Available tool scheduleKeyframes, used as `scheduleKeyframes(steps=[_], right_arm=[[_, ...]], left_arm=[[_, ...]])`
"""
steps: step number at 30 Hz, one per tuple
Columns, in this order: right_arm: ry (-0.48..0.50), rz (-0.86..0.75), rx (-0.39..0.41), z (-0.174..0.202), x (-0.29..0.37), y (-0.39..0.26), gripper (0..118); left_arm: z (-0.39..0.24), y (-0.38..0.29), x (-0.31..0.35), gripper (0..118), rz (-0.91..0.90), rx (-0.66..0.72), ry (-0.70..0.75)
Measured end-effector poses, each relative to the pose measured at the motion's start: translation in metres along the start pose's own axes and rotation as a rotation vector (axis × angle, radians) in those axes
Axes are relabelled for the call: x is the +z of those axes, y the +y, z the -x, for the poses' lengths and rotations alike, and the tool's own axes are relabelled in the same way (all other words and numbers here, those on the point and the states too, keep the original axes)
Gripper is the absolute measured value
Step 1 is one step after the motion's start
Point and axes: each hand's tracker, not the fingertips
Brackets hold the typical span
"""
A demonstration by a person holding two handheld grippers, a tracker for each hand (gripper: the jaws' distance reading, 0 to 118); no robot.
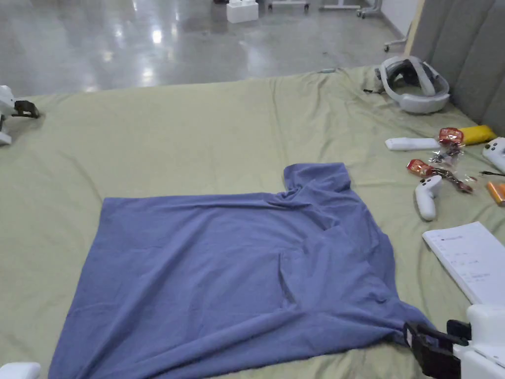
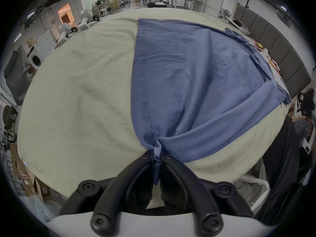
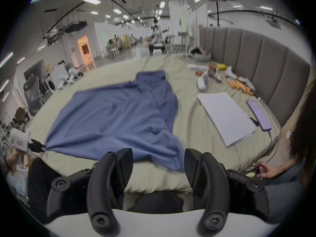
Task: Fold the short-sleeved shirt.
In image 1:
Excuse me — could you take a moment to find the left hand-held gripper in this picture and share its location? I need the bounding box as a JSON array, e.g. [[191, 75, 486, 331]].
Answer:
[[0, 362, 42, 379]]

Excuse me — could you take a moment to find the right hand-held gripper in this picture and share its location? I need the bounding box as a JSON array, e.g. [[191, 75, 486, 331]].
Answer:
[[403, 303, 505, 379]]

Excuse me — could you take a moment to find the blue shirt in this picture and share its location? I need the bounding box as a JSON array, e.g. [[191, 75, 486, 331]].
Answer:
[[48, 162, 438, 379]]

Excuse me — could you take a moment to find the white paper booklet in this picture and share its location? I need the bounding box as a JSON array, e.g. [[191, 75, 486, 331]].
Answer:
[[422, 221, 505, 305]]

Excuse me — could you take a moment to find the white hand controller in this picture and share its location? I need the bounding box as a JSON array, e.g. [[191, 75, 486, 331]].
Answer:
[[414, 175, 444, 222], [481, 137, 505, 175]]

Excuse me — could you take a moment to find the orange packet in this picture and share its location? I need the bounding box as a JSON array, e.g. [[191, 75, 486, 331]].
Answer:
[[486, 181, 505, 206]]

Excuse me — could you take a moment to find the red snack packet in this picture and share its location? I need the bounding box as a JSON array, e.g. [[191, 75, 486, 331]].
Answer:
[[438, 127, 465, 148], [407, 159, 437, 178]]

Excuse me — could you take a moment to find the white bar-shaped remote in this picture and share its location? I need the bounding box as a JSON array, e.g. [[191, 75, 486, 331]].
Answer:
[[385, 137, 441, 152]]

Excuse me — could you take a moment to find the yellow packet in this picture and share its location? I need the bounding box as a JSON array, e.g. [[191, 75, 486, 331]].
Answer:
[[459, 125, 498, 145]]

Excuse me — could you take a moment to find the white headset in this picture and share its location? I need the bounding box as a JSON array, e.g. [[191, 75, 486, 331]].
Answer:
[[374, 55, 451, 115]]

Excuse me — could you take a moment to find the spare hand-held gripper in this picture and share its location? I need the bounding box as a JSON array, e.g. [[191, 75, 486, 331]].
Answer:
[[0, 84, 40, 147]]

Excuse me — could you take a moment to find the bed with pale green sheet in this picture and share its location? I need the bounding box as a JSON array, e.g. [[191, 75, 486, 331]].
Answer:
[[0, 65, 505, 379]]

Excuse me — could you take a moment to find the grey padded headboard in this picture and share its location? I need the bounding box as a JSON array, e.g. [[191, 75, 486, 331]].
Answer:
[[405, 0, 505, 126]]

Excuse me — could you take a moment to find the table with castors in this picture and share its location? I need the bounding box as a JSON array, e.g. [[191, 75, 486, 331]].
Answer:
[[268, 0, 311, 11], [319, 0, 380, 19]]

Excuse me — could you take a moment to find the white foam box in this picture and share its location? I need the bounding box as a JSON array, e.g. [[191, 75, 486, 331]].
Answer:
[[226, 0, 259, 23]]

